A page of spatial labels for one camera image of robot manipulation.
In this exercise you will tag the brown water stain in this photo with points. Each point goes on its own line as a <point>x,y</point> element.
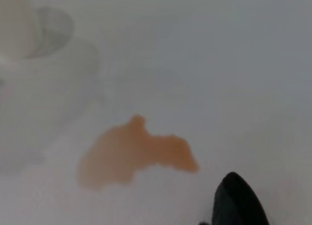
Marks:
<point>131,156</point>

